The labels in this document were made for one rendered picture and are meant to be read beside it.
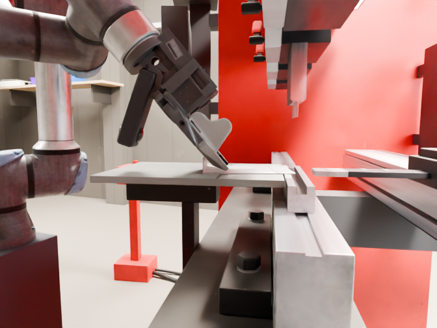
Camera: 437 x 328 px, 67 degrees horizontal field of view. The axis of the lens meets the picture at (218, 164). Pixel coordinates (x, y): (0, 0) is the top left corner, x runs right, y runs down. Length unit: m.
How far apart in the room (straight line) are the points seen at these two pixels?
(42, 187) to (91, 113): 4.29
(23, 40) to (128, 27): 0.16
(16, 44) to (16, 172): 0.42
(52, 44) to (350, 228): 0.81
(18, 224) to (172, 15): 1.07
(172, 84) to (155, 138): 4.07
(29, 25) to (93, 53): 0.09
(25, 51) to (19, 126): 5.75
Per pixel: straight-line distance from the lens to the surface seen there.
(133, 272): 2.46
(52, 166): 0.94
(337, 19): 0.38
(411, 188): 0.72
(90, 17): 0.53
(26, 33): 0.59
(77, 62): 0.61
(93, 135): 5.18
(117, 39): 0.51
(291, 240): 0.29
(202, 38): 2.00
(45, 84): 0.95
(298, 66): 0.46
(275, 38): 0.48
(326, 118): 1.37
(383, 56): 1.44
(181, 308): 0.38
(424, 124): 1.37
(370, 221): 0.99
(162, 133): 4.48
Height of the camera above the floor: 1.07
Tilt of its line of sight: 6 degrees down
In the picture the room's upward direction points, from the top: straight up
